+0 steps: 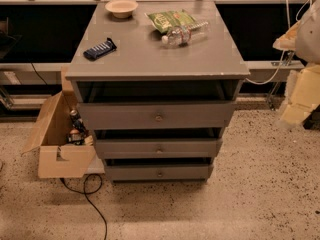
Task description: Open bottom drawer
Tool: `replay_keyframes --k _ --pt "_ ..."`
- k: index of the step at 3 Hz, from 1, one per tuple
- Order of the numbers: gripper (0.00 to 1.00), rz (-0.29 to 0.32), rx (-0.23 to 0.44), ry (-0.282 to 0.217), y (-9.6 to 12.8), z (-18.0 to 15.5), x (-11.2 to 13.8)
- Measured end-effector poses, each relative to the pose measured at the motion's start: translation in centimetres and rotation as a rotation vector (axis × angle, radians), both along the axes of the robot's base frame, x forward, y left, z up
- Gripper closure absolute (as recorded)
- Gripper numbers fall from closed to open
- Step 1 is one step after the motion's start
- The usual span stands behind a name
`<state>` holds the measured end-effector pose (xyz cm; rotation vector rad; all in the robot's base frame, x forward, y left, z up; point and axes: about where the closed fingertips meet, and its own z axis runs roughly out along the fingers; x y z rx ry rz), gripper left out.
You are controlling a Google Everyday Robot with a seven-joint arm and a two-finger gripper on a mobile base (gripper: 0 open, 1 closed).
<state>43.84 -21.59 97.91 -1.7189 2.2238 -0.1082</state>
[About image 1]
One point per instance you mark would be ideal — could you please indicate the grey bottom drawer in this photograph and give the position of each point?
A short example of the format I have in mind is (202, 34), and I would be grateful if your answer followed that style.
(152, 173)

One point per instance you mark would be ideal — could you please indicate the grey drawer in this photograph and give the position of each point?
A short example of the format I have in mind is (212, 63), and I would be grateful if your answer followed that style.
(157, 148)
(152, 173)
(177, 115)

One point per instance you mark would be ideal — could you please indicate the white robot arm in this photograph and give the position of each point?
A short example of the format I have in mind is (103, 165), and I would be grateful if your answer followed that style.
(302, 88)

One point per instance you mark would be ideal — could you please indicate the grey top drawer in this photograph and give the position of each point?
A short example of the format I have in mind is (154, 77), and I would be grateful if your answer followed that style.
(177, 115)

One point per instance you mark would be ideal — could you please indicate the grey wooden drawer cabinet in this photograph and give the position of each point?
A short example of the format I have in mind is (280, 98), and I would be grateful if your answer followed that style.
(143, 70)

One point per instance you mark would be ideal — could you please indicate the grey middle drawer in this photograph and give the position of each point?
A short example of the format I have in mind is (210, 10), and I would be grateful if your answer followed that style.
(157, 148)

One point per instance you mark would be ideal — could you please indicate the open cardboard box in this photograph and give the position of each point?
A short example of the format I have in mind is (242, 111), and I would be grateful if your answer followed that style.
(57, 158)

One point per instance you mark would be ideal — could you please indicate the clear plastic water bottle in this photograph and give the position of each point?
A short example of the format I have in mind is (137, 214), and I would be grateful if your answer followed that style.
(184, 34)

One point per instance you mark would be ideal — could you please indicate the items inside cardboard box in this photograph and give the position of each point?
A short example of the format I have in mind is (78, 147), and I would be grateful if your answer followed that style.
(78, 135)

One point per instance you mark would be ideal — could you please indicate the green chip bag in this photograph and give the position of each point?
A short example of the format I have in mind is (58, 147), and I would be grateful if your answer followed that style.
(163, 21)

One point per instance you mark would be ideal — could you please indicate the beige ceramic bowl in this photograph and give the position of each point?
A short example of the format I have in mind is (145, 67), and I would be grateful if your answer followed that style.
(121, 9)

